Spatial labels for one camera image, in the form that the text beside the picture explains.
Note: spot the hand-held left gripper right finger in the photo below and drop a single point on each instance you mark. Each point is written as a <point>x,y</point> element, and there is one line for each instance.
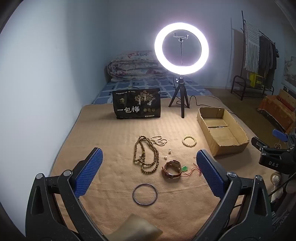
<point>209,171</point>

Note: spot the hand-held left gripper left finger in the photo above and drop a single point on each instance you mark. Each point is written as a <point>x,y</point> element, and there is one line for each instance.
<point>89,171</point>

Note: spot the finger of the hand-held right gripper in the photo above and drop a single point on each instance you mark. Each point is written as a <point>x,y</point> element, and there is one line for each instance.
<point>279,134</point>
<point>260,143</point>

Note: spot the cardboard box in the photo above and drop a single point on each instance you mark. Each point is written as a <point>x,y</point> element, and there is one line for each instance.
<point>222,136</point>

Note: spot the orange patterned box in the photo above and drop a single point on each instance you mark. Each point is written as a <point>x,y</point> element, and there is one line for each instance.
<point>275,109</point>

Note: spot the white plush toy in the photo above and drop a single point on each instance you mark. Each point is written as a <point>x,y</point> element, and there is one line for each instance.
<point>277,187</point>

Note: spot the dark metal bangle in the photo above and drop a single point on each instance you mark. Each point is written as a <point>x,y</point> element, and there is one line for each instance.
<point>134,191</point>

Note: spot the yellow box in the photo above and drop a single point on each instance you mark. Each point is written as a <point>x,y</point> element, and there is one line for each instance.
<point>256,80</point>

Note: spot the black clothes rack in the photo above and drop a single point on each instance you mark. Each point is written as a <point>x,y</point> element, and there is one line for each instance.
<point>238,80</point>

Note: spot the beige foam piece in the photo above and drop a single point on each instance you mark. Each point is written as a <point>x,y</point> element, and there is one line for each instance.
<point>134,228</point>

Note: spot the dark hanging clothes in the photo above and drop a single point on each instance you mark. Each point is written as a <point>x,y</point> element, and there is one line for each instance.
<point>266,58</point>

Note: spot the black snack bag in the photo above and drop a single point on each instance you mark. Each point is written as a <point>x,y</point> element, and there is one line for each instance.
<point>136,104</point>

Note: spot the white striped towel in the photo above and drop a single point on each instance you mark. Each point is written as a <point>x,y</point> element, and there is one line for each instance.
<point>252,46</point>

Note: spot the brown hanging cloth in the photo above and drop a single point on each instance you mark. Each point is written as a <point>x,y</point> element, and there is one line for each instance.
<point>237,51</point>

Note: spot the folded floral quilt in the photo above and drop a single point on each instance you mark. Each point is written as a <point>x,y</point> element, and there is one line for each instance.
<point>131,67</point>

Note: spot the black phone holder clamp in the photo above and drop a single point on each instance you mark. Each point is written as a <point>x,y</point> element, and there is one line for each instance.
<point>181,37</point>

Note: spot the wall poster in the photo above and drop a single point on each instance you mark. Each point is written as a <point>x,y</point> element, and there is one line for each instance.
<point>291,69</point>

